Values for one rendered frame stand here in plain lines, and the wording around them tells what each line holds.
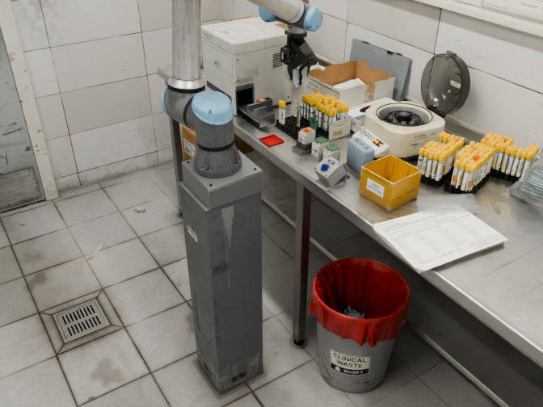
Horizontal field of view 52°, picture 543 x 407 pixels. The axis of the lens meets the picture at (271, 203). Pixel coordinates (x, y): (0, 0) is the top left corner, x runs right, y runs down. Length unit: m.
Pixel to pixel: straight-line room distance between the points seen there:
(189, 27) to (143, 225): 1.73
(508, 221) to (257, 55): 1.12
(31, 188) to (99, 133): 0.51
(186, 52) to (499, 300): 1.09
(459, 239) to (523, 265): 0.17
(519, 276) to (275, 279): 1.46
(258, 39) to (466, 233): 1.10
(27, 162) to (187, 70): 1.90
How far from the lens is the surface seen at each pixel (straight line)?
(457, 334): 2.25
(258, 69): 2.27
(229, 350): 2.15
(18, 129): 3.38
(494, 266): 1.59
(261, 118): 2.14
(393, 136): 1.95
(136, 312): 2.68
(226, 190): 1.70
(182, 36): 1.69
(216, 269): 1.86
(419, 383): 2.41
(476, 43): 2.14
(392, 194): 1.69
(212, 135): 1.66
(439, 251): 1.57
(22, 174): 3.48
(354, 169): 1.90
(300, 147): 2.01
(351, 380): 2.25
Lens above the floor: 1.82
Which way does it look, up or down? 33 degrees down
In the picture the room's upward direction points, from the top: straight up
